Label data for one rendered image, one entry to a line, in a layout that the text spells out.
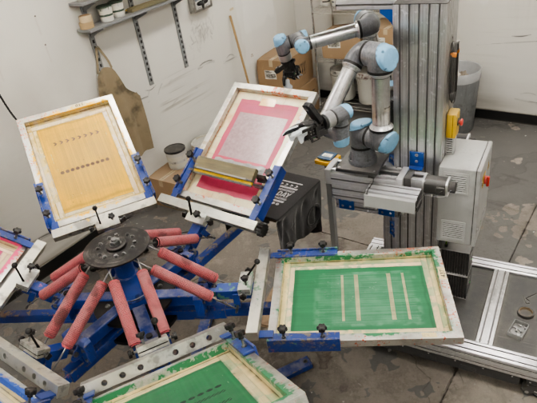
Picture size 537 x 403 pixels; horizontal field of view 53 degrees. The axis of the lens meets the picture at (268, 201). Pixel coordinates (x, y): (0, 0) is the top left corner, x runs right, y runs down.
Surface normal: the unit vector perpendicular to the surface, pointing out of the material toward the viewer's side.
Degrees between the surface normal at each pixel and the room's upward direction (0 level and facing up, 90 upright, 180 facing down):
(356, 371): 0
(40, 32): 90
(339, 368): 0
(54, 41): 90
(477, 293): 0
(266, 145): 32
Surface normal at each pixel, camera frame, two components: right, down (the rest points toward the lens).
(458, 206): -0.47, 0.53
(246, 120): -0.41, -0.44
